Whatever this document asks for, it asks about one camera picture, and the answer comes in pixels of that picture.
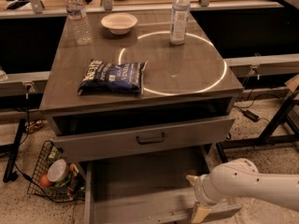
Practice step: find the black metal stand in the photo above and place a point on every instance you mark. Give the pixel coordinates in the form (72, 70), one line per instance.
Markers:
(271, 143)

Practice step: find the black power adapter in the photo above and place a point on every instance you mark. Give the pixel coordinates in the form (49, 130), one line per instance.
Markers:
(253, 117)

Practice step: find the grey drawer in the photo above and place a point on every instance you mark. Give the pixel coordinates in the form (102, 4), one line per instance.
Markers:
(148, 188)
(102, 145)

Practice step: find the black left table leg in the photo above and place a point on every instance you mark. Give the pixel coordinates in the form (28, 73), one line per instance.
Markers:
(12, 151)

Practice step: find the green snack bag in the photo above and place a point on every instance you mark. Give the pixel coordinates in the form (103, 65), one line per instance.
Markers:
(54, 154)

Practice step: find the grey metal rail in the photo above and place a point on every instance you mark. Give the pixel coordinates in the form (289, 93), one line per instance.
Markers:
(265, 65)

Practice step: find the white labelled bottle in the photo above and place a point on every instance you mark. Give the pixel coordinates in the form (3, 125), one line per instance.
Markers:
(179, 21)

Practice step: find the grey top drawer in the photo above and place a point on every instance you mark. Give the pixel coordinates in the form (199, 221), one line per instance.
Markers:
(102, 145)

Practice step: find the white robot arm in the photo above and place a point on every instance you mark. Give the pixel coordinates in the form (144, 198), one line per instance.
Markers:
(241, 178)

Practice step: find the silver lidded can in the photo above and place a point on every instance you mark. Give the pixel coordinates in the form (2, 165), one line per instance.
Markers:
(58, 171)

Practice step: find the red apple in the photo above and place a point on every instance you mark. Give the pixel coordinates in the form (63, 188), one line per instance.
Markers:
(44, 182)

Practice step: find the grey drawer cabinet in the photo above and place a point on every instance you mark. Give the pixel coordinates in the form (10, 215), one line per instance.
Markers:
(188, 81)

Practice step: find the clear water bottle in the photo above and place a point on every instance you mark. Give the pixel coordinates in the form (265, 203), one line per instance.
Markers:
(76, 13)

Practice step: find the white bowl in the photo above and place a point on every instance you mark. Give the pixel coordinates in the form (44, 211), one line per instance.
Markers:
(119, 23)

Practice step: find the beige padded gripper body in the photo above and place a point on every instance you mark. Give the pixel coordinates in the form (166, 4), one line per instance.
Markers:
(199, 188)

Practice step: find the black wire basket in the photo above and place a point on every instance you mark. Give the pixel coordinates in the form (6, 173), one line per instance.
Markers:
(70, 189)

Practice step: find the blue chip bag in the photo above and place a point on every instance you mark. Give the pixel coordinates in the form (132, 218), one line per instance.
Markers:
(105, 76)

